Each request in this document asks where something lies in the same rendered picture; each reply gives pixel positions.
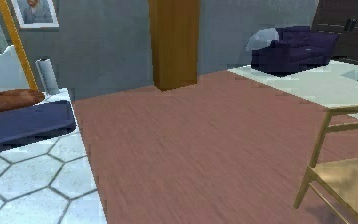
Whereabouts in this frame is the pale blue sofa cushion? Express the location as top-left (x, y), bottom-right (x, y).
top-left (245, 27), bottom-right (280, 52)

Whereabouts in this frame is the dark purple sofa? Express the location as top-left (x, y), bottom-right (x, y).
top-left (250, 25), bottom-right (340, 76)

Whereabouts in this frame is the grey cylinder roll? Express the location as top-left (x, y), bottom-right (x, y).
top-left (35, 58), bottom-right (61, 96)

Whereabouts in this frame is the dark blue mat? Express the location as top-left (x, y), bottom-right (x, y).
top-left (0, 99), bottom-right (77, 155)

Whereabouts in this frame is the brown bread loaf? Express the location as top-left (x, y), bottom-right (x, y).
top-left (0, 88), bottom-right (46, 115)

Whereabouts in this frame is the white framed portrait picture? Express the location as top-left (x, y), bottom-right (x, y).
top-left (10, 0), bottom-right (60, 30)

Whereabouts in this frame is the yellow wooden slanted beam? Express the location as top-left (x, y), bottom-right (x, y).
top-left (0, 0), bottom-right (39, 92)

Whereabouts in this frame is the light wooden chair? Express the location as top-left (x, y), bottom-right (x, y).
top-left (292, 104), bottom-right (358, 224)

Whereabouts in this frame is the white rounded appliance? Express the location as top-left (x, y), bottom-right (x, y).
top-left (0, 45), bottom-right (31, 91)

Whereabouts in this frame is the dark brown wooden cabinet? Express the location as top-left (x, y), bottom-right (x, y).
top-left (311, 0), bottom-right (358, 66)

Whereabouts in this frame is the brown wooden post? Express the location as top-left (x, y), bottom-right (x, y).
top-left (148, 0), bottom-right (201, 92)

